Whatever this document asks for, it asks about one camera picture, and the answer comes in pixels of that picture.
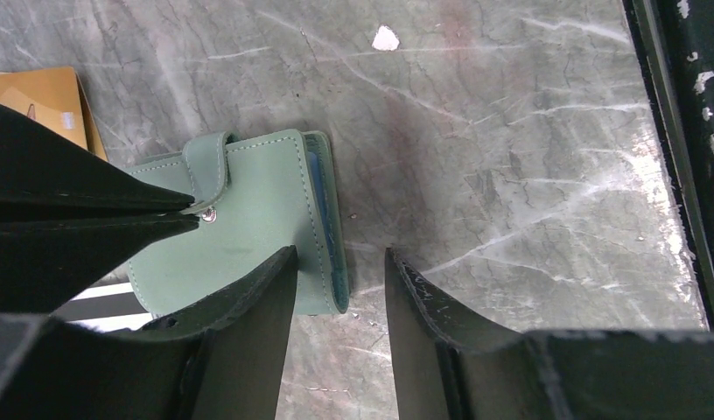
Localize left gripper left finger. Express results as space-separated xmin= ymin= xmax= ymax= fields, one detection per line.
xmin=0 ymin=246 xmax=298 ymax=419

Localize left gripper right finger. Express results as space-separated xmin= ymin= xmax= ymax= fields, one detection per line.
xmin=385 ymin=249 xmax=714 ymax=419

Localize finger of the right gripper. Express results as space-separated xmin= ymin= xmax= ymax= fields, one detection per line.
xmin=0 ymin=213 xmax=199 ymax=313
xmin=0 ymin=104 xmax=193 ymax=221

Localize green card holder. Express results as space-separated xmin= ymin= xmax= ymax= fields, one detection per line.
xmin=128 ymin=129 xmax=350 ymax=316

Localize orange card stack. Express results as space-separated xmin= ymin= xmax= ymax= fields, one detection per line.
xmin=0 ymin=66 xmax=108 ymax=160

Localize silver VIP card stack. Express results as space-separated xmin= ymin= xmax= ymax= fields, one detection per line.
xmin=53 ymin=282 xmax=153 ymax=333

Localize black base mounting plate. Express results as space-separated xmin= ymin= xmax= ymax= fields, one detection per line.
xmin=623 ymin=1 xmax=714 ymax=331

